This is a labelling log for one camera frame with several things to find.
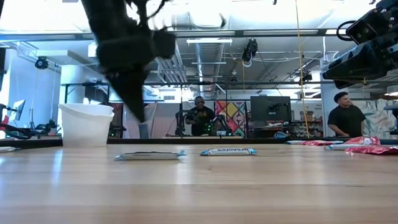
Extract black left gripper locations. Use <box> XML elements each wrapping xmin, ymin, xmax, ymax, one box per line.
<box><xmin>96</xmin><ymin>29</ymin><xmax>156</xmax><ymax>123</ymax></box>

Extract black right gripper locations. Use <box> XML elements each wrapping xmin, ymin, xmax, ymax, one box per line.
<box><xmin>322</xmin><ymin>30</ymin><xmax>398</xmax><ymax>90</ymax></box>

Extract red candy pack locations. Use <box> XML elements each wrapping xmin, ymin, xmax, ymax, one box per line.
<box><xmin>344</xmin><ymin>144</ymin><xmax>398</xmax><ymax>156</ymax></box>
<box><xmin>344</xmin><ymin>136</ymin><xmax>382</xmax><ymax>146</ymax></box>
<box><xmin>300</xmin><ymin>139</ymin><xmax>336</xmax><ymax>147</ymax></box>

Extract white cloth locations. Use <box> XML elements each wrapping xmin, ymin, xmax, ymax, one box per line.
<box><xmin>123</xmin><ymin>102</ymin><xmax>181</xmax><ymax>139</ymax></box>

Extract person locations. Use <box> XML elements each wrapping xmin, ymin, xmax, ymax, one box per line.
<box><xmin>326</xmin><ymin>91</ymin><xmax>367</xmax><ymax>138</ymax></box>
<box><xmin>185</xmin><ymin>95</ymin><xmax>216</xmax><ymax>137</ymax></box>

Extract leaf patterned curtain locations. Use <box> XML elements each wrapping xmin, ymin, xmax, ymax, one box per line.
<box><xmin>357</xmin><ymin>98</ymin><xmax>398</xmax><ymax>140</ymax></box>

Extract white plastic bucket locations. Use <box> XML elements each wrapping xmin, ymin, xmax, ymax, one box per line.
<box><xmin>58</xmin><ymin>103</ymin><xmax>115</xmax><ymax>148</ymax></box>

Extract storage shelf with boxes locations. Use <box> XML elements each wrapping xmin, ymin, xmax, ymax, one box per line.
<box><xmin>292</xmin><ymin>110</ymin><xmax>323</xmax><ymax>138</ymax></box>

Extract black monitor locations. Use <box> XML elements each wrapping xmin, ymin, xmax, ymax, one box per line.
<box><xmin>250</xmin><ymin>95</ymin><xmax>292</xmax><ymax>123</ymax></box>

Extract white ceiling light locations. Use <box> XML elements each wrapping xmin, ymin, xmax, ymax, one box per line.
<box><xmin>186</xmin><ymin>37</ymin><xmax>233</xmax><ymax>45</ymax></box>

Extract colourful patterned panel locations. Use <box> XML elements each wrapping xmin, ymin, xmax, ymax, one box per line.
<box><xmin>214</xmin><ymin>100</ymin><xmax>247</xmax><ymax>138</ymax></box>

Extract small tilted monitor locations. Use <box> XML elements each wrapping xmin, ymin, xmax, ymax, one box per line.
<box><xmin>11</xmin><ymin>99</ymin><xmax>27</xmax><ymax>122</ymax></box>

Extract black camera cable loop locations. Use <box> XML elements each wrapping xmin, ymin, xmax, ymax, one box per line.
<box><xmin>336</xmin><ymin>20</ymin><xmax>356</xmax><ymax>42</ymax></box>

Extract yellow hanging cord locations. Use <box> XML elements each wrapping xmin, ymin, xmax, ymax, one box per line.
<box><xmin>294</xmin><ymin>0</ymin><xmax>311</xmax><ymax>139</ymax></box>

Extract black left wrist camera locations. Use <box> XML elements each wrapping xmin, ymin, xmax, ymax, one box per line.
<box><xmin>152</xmin><ymin>29</ymin><xmax>177</xmax><ymax>60</ymax></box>

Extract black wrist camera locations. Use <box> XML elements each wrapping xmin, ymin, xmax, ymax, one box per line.
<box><xmin>152</xmin><ymin>29</ymin><xmax>177</xmax><ymax>60</ymax></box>
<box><xmin>346</xmin><ymin>0</ymin><xmax>398</xmax><ymax>45</ymax></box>

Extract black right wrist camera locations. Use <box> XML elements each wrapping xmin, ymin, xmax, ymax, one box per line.
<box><xmin>346</xmin><ymin>0</ymin><xmax>398</xmax><ymax>45</ymax></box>

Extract silver air duct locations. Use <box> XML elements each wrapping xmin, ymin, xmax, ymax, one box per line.
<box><xmin>194</xmin><ymin>42</ymin><xmax>225</xmax><ymax>94</ymax></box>

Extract black ceiling cord reel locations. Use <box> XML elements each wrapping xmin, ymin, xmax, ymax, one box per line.
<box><xmin>34</xmin><ymin>55</ymin><xmax>49</xmax><ymax>70</ymax></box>
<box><xmin>241</xmin><ymin>39</ymin><xmax>259</xmax><ymax>68</ymax></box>

